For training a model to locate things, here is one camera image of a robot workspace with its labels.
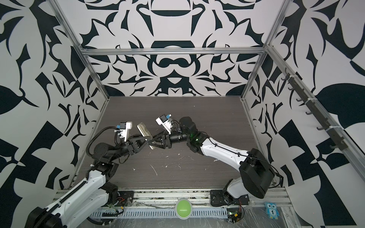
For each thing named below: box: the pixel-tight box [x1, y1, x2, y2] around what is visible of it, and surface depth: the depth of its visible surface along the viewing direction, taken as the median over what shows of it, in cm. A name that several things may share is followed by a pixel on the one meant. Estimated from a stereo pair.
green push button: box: [174, 198, 193, 220], surface depth 71 cm
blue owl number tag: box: [264, 201, 280, 220], surface depth 71 cm
